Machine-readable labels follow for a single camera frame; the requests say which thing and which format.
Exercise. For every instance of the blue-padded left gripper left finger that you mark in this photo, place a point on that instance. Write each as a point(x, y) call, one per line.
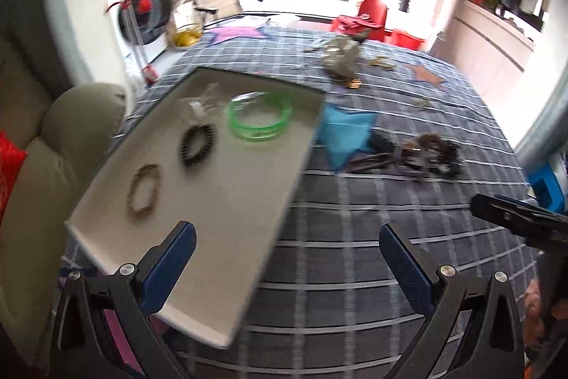
point(163, 264)

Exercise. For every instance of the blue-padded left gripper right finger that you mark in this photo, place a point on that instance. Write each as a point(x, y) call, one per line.
point(412, 267)

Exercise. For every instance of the black hair claw clip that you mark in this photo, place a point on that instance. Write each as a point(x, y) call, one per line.
point(444, 158)

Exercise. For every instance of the beige jewelry tray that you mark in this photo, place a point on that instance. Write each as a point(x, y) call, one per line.
point(237, 199)

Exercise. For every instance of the right hand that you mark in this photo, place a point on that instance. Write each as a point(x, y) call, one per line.
point(533, 327)

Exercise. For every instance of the blue plastic stool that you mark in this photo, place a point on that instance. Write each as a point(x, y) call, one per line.
point(547, 190)

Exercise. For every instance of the green translucent bangle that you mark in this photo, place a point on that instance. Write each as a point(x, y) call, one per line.
point(258, 115)

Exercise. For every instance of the beige leather sofa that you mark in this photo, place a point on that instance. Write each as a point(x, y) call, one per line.
point(60, 142)

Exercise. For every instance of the clear plastic hair claw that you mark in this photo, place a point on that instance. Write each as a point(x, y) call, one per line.
point(200, 109)

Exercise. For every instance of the red embroidered cushion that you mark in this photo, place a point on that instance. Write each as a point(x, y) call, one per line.
point(12, 159)

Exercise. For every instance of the red plastic basin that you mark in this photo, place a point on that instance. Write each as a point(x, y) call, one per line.
point(405, 40)

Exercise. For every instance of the red plastic chair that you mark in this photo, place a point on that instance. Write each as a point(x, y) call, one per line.
point(371, 18)

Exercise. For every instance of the wooden folding chair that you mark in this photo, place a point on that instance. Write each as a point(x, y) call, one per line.
point(215, 10)

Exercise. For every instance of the white washing machine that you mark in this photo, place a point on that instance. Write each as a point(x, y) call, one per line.
point(144, 20)

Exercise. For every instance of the beige wall cabinet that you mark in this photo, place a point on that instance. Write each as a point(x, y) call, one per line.
point(488, 50)

